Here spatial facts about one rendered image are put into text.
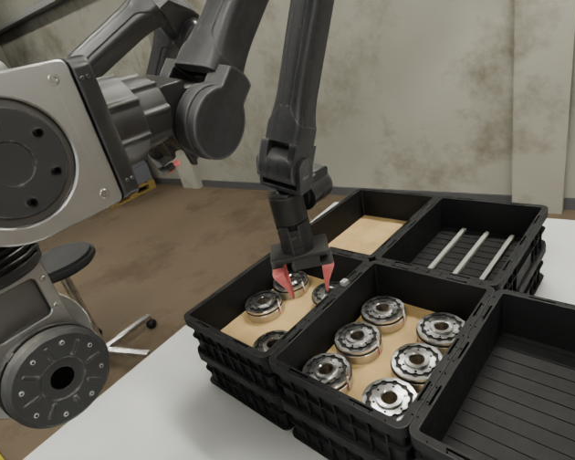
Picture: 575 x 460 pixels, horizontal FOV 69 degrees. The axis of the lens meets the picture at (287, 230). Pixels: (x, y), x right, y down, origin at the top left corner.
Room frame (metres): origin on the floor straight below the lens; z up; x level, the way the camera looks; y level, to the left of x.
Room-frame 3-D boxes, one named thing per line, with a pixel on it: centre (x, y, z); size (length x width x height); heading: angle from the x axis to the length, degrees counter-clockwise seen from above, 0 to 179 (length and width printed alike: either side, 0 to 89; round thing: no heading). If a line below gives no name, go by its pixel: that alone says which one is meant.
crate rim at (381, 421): (0.66, -0.14, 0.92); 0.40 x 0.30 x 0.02; 132
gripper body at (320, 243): (0.64, -0.01, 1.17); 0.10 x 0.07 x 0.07; 86
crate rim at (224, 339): (0.88, 0.06, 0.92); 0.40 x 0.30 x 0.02; 132
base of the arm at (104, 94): (0.42, 0.13, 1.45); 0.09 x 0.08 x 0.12; 47
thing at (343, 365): (0.64, -0.01, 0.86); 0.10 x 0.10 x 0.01
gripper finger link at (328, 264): (0.64, -0.03, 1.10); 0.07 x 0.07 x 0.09; 86
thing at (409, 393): (0.53, -0.11, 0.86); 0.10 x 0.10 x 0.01
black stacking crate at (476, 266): (0.92, -0.44, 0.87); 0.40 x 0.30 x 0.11; 132
